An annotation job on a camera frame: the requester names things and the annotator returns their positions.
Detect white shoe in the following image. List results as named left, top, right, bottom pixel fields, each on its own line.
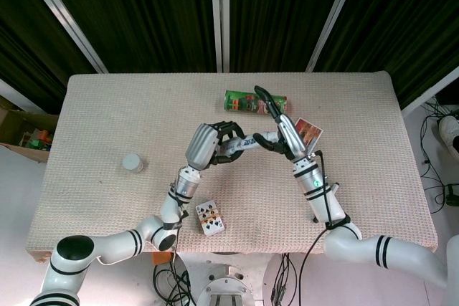
left=439, top=114, right=459, bottom=150

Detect cardboard box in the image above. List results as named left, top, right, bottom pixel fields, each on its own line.
left=0, top=105, right=60, bottom=163

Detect green Pringles can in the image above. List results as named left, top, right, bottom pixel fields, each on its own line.
left=222, top=89, right=290, bottom=116

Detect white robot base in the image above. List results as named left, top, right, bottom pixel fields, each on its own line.
left=195, top=252, right=267, bottom=306

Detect playing card deck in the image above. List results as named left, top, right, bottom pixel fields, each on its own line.
left=194, top=199, right=227, bottom=238

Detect beige waffle table cloth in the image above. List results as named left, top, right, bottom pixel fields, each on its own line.
left=27, top=71, right=439, bottom=255

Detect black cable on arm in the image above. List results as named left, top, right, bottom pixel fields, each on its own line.
left=298, top=150, right=351, bottom=306
left=153, top=209, right=197, bottom=306

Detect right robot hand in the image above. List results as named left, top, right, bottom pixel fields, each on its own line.
left=252, top=85, right=313, bottom=162

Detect photo card with white border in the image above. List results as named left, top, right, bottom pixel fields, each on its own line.
left=293, top=117, right=323, bottom=153

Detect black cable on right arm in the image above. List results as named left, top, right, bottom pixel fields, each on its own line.
left=298, top=150, right=351, bottom=306

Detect white toothpaste tube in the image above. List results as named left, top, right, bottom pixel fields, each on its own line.
left=220, top=130, right=281, bottom=156

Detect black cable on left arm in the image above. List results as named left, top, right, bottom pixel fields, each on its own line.
left=153, top=209, right=197, bottom=306

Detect dark pleated curtain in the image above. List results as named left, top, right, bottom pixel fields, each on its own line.
left=0, top=0, right=459, bottom=110

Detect orange tag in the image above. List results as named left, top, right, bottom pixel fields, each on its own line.
left=151, top=252, right=174, bottom=266

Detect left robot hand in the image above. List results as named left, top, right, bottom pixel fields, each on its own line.
left=183, top=119, right=248, bottom=172

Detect black floor cables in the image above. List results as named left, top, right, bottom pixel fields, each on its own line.
left=418, top=100, right=459, bottom=216

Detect black cables under table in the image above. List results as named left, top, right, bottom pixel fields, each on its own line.
left=270, top=252, right=293, bottom=306

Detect white frame post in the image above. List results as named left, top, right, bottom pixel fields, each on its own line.
left=209, top=0, right=231, bottom=72
left=400, top=67, right=459, bottom=118
left=16, top=0, right=108, bottom=74
left=306, top=0, right=364, bottom=72
left=0, top=78, right=46, bottom=114

